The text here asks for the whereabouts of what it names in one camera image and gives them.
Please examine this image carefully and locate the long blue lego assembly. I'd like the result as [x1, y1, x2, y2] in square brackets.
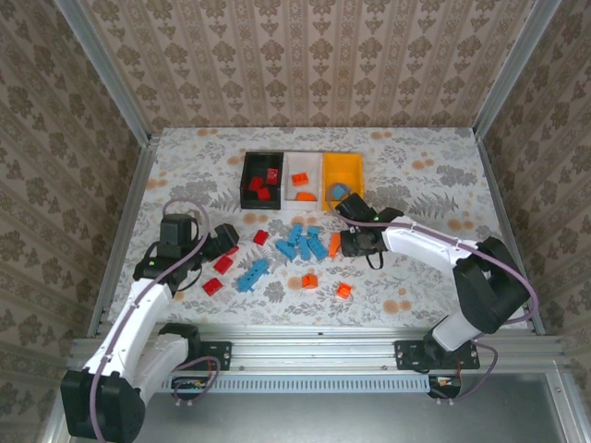
[237, 257, 271, 293]

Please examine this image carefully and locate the yellow plastic bin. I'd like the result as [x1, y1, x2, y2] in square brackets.
[321, 151, 366, 212]

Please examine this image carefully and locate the floral white tablecloth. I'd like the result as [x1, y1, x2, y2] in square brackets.
[103, 126, 532, 329]

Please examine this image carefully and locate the black plastic bin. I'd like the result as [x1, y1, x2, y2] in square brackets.
[239, 150, 285, 211]

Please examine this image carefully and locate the white plastic bin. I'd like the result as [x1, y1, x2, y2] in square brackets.
[282, 150, 324, 211]

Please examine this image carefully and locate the grey metal lower shelf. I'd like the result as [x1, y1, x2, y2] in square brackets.
[41, 373, 591, 443]

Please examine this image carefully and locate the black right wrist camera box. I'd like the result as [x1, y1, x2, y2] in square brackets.
[335, 193, 376, 223]

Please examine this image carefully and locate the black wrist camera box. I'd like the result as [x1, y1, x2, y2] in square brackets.
[335, 193, 376, 223]
[159, 213, 199, 257]

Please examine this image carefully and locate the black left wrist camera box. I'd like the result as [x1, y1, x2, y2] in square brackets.
[159, 213, 199, 257]

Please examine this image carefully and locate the aluminium side frame rail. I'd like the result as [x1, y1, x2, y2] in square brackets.
[90, 133, 161, 338]
[475, 128, 546, 334]

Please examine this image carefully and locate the aluminium front frame beam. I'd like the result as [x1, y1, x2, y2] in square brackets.
[68, 325, 565, 376]

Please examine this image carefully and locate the white slotted cable duct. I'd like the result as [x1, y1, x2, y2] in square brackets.
[161, 373, 433, 394]

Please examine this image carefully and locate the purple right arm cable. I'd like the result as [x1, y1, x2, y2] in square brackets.
[325, 182, 541, 402]

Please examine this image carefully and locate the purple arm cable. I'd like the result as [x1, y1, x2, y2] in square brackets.
[325, 182, 541, 402]
[89, 198, 222, 442]

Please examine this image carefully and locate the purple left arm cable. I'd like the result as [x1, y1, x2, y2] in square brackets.
[89, 198, 222, 442]

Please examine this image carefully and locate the aluminium corner frame post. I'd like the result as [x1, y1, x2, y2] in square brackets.
[54, 0, 154, 142]
[474, 0, 562, 138]

